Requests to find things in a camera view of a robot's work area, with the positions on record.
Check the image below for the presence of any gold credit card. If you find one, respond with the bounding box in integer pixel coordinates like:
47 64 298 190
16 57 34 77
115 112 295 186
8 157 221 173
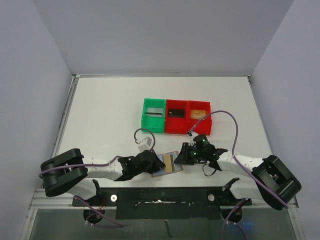
163 154 176 174
190 109 207 120

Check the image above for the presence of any brown leather card holder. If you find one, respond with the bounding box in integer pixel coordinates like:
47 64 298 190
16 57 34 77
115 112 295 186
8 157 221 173
151 151 184 178

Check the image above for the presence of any dark grey credit card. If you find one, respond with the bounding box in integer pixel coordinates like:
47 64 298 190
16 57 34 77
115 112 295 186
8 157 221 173
167 108 185 118

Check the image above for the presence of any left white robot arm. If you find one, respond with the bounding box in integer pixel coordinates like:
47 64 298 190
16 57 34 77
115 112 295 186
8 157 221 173
39 148 166 200

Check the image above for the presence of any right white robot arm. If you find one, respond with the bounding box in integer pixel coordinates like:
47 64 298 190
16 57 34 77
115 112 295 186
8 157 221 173
174 134 302 211

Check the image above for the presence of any silver credit card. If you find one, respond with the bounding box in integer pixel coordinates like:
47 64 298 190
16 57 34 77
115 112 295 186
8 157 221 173
145 107 164 118

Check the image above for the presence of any middle red plastic bin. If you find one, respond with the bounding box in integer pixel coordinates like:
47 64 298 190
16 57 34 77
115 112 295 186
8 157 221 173
164 99 188 135

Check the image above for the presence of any red plastic bin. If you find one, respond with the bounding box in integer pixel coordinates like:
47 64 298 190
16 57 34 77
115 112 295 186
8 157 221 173
186 100 213 137
164 99 188 135

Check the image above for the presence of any right red plastic bin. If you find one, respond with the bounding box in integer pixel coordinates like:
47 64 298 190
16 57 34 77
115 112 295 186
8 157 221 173
186 100 213 137

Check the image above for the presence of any green plastic bin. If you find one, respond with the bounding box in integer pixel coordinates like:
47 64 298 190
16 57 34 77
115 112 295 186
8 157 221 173
141 98 166 133

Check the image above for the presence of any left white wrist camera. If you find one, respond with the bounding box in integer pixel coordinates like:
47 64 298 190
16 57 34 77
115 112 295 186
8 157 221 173
135 137 153 153

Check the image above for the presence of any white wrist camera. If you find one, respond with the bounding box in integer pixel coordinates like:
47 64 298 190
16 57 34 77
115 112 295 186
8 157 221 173
135 137 153 153
187 130 198 146

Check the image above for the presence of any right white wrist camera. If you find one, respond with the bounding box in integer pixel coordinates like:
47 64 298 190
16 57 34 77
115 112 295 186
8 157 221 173
187 130 198 146

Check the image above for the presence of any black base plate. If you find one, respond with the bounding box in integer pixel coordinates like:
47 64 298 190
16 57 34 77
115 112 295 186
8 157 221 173
72 186 240 220

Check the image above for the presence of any aluminium frame rail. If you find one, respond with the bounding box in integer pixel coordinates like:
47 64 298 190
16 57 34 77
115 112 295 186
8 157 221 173
251 195 299 209

